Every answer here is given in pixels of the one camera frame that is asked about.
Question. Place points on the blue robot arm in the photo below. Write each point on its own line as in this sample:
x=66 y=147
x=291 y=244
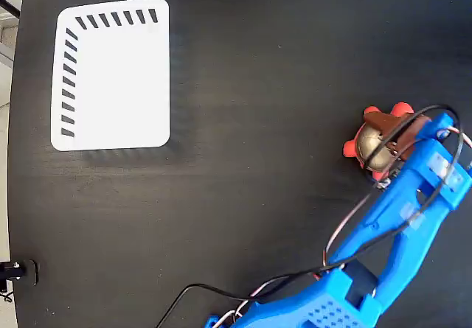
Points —
x=398 y=232

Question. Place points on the black bar beside table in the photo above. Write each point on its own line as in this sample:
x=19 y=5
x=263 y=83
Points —
x=9 y=6

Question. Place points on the black table clamp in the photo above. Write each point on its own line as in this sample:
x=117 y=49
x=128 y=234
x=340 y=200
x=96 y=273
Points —
x=22 y=272

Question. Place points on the red turtle toy silver shell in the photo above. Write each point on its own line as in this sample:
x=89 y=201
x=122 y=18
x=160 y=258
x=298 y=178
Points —
x=370 y=147

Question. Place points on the white tray with black stripes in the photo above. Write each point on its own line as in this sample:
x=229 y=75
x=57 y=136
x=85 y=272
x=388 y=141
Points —
x=121 y=84

